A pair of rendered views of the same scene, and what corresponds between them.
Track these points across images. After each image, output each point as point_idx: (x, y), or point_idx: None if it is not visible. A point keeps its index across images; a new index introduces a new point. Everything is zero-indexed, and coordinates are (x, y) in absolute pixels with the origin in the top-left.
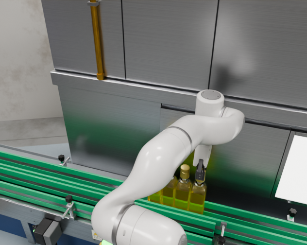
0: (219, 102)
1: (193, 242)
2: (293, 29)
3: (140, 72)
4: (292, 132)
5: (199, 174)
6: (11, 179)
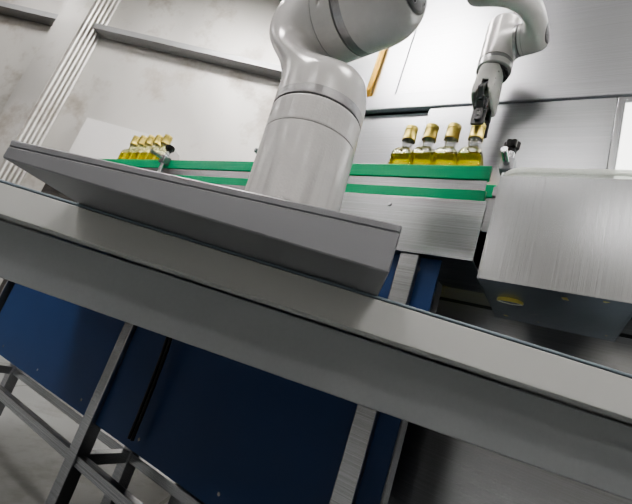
0: (517, 16)
1: (452, 185)
2: (601, 6)
3: (414, 86)
4: (621, 99)
5: (479, 109)
6: None
